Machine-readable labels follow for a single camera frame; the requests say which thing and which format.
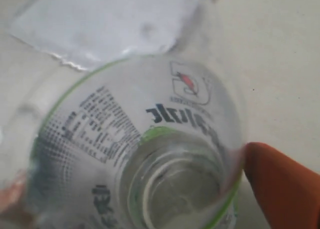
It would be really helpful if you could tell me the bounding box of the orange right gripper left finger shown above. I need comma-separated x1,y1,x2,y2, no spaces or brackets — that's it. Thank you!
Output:
0,174,30,229

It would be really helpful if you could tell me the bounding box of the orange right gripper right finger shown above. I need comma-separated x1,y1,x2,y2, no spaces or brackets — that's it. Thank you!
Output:
244,142,320,229

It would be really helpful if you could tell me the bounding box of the clear plastic water bottle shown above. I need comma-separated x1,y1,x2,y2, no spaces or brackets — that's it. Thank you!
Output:
0,56,244,229

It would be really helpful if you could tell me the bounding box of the white plastic tray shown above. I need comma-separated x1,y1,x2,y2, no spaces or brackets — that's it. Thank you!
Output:
9,0,202,70

